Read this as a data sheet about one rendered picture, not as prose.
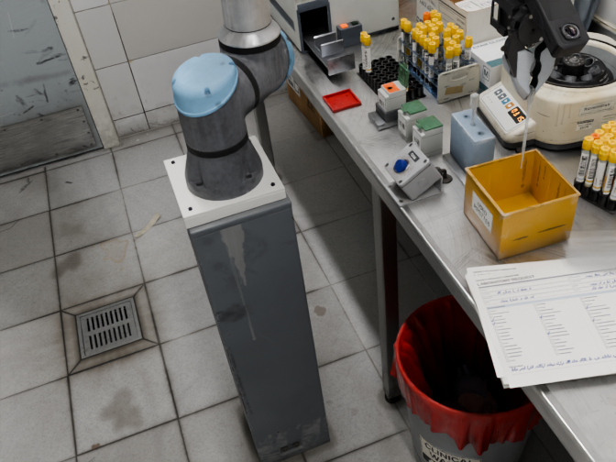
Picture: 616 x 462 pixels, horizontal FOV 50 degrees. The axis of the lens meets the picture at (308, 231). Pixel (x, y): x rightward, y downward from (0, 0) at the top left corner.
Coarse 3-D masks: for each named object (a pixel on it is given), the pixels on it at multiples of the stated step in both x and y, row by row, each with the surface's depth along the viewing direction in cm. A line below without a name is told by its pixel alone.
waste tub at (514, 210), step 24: (480, 168) 113; (504, 168) 114; (528, 168) 116; (552, 168) 110; (480, 192) 109; (504, 192) 118; (528, 192) 119; (552, 192) 112; (576, 192) 105; (480, 216) 111; (504, 216) 102; (528, 216) 104; (552, 216) 106; (504, 240) 106; (528, 240) 108; (552, 240) 110
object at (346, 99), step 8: (328, 96) 152; (336, 96) 152; (344, 96) 151; (352, 96) 151; (328, 104) 148; (336, 104) 149; (344, 104) 149; (352, 104) 147; (360, 104) 148; (336, 112) 147
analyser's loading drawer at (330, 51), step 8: (304, 32) 169; (312, 32) 168; (320, 32) 168; (328, 32) 167; (304, 40) 166; (312, 40) 165; (320, 40) 160; (328, 40) 161; (336, 40) 157; (312, 48) 162; (320, 48) 162; (328, 48) 157; (336, 48) 158; (320, 56) 158; (328, 56) 158; (336, 56) 158; (344, 56) 153; (352, 56) 154; (328, 64) 153; (336, 64) 154; (344, 64) 155; (352, 64) 156; (328, 72) 155; (336, 72) 156
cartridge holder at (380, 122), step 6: (378, 102) 142; (378, 108) 141; (372, 114) 143; (378, 114) 142; (384, 114) 139; (390, 114) 139; (396, 114) 139; (372, 120) 142; (378, 120) 141; (384, 120) 140; (390, 120) 140; (396, 120) 140; (378, 126) 140; (384, 126) 140
